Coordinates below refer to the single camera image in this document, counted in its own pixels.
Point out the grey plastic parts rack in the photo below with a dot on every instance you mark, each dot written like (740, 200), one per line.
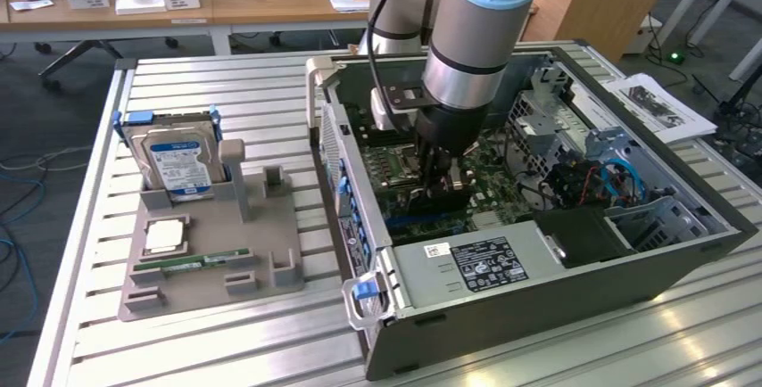
(205, 235)

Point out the black device with green light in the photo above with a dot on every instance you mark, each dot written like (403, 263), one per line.
(673, 56)

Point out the white flat box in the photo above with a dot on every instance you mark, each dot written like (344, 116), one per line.
(140, 8)

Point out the black case switch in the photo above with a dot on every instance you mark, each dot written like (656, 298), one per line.
(344, 130)

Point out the silver CPU chip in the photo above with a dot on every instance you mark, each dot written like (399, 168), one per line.
(162, 237)

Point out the green motherboard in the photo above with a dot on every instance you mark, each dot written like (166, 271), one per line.
(493, 191)

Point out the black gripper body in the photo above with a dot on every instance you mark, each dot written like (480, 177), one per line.
(452, 130)

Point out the black chair base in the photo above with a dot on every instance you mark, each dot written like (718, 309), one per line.
(62, 59)

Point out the blue case latch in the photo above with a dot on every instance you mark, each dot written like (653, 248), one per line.
(364, 291)

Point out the wooden office desk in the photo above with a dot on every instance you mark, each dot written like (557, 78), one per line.
(285, 3)
(58, 17)

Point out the silver metal drive cage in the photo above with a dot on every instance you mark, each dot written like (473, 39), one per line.
(535, 137)

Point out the printed paper stack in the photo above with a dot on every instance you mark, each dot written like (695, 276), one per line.
(653, 106)

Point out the wooden cabinet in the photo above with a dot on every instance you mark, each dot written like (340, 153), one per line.
(607, 3)

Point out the white floor unit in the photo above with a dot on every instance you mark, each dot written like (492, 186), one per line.
(645, 39)

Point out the silver disk bay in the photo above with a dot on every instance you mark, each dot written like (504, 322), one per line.
(665, 222)

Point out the blue expansion slot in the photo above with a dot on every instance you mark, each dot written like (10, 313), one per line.
(399, 220)

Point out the blue card retention clip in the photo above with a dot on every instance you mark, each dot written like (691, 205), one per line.
(341, 184)

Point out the green graphics card black heatsink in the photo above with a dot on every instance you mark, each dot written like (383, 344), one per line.
(437, 208)

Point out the black tripod stand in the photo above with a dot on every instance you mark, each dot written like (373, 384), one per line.
(735, 106)

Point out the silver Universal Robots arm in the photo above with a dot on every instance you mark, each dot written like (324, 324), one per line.
(476, 48)

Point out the hard disk in blue caddy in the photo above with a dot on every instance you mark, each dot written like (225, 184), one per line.
(178, 159)

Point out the grey power supply unit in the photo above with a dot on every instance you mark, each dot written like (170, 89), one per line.
(428, 280)

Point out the dark grey open PC case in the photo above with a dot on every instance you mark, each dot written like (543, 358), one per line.
(535, 315)

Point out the CPU socket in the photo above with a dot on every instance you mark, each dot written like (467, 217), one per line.
(407, 162)

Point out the white label card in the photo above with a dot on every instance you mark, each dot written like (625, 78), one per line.
(30, 4)

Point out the white table frame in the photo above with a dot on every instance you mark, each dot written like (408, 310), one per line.
(698, 32)

